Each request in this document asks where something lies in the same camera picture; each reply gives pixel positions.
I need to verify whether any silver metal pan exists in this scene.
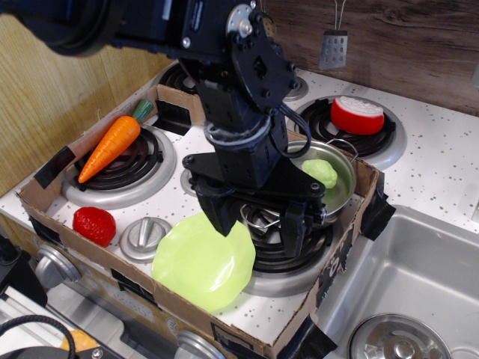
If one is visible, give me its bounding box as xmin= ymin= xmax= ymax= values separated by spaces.
xmin=240 ymin=141 xmax=358 ymax=230

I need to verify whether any silver metal sink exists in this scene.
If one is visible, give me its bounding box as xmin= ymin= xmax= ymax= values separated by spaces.
xmin=317 ymin=206 xmax=478 ymax=358

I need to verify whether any light green plastic plate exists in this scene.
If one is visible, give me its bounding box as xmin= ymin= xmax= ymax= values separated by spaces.
xmin=152 ymin=212 xmax=256 ymax=313

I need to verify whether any stove burner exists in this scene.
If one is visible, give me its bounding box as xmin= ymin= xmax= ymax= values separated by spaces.
xmin=296 ymin=96 xmax=407 ymax=171
xmin=153 ymin=62 xmax=198 ymax=95
xmin=61 ymin=125 xmax=177 ymax=210
xmin=240 ymin=205 xmax=335 ymax=298

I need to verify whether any silver oven knob right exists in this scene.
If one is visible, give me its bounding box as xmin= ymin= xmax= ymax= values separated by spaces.
xmin=174 ymin=330 xmax=225 ymax=359

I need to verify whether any grey middle stove knob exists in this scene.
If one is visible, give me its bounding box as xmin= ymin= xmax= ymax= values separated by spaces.
xmin=180 ymin=169 xmax=197 ymax=197

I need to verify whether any silver oven knob left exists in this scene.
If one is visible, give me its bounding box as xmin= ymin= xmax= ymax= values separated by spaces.
xmin=34 ymin=245 xmax=82 ymax=289

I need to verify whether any orange toy carrot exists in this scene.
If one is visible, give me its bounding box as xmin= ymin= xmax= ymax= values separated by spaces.
xmin=78 ymin=99 xmax=154 ymax=183

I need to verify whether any front right stove burner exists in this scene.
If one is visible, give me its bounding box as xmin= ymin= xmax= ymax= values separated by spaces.
xmin=240 ymin=205 xmax=335 ymax=298

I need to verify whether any black cable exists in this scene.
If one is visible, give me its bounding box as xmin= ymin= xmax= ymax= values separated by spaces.
xmin=0 ymin=315 xmax=77 ymax=355

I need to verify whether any silver sink drain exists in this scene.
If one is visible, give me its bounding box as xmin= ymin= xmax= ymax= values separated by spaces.
xmin=347 ymin=313 xmax=452 ymax=359

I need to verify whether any grey front stove knob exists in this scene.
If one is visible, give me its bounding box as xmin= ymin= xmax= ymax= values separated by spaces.
xmin=119 ymin=217 xmax=171 ymax=263

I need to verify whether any back right stove burner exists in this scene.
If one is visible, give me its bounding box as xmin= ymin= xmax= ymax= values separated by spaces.
xmin=296 ymin=96 xmax=407 ymax=171

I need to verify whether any back left stove burner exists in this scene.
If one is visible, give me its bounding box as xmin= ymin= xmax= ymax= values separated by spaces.
xmin=153 ymin=62 xmax=198 ymax=95

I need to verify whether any grey hanging slotted spoon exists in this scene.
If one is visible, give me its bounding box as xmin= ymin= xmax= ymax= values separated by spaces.
xmin=258 ymin=0 xmax=277 ymax=38

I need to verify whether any light green toy broccoli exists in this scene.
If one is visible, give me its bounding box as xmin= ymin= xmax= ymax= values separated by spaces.
xmin=302 ymin=159 xmax=338 ymax=189

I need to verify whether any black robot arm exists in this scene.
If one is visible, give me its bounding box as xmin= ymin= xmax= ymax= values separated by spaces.
xmin=1 ymin=1 xmax=326 ymax=258

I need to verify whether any grey stove knob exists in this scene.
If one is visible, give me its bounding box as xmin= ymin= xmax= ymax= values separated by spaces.
xmin=119 ymin=217 xmax=171 ymax=263
xmin=180 ymin=169 xmax=197 ymax=197
xmin=284 ymin=74 xmax=309 ymax=102

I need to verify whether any grey back stove knob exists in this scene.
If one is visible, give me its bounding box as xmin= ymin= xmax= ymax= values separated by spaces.
xmin=284 ymin=74 xmax=309 ymax=102

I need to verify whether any grey hanging spatula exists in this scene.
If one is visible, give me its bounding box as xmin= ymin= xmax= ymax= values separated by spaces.
xmin=319 ymin=0 xmax=348 ymax=71

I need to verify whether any red toy strawberry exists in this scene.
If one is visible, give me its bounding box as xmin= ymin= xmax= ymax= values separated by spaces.
xmin=73 ymin=206 xmax=117 ymax=248

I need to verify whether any red and white toy cheese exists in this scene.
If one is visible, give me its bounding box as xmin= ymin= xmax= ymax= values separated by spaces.
xmin=330 ymin=96 xmax=385 ymax=135

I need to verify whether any front left stove burner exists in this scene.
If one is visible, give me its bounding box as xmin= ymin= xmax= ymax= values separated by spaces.
xmin=61 ymin=125 xmax=177 ymax=210

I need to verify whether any silver oven knob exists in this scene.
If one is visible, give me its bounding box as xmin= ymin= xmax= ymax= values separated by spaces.
xmin=174 ymin=330 xmax=225 ymax=359
xmin=34 ymin=245 xmax=82 ymax=289

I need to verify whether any brown cardboard fence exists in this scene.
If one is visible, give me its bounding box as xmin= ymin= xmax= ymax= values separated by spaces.
xmin=18 ymin=85 xmax=383 ymax=358

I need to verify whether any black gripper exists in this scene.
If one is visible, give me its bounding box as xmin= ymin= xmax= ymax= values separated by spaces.
xmin=183 ymin=108 xmax=326 ymax=257

